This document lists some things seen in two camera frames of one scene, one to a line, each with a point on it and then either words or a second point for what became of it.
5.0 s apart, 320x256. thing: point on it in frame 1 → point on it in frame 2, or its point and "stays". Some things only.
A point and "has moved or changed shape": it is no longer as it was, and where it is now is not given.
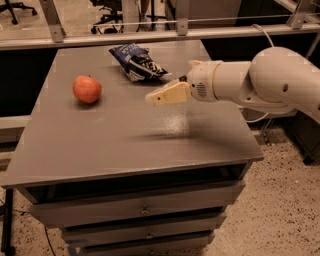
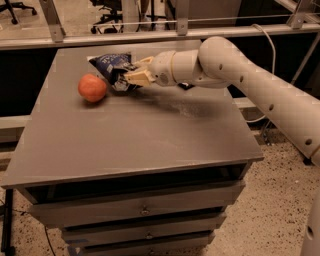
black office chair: x=114 y=6 stays
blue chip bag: x=138 y=63 has moved or changed shape
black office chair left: x=10 y=6 stays
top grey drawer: x=121 y=207 stays
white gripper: x=201 y=81 → x=161 y=69
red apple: x=87 y=89 has moved or changed shape
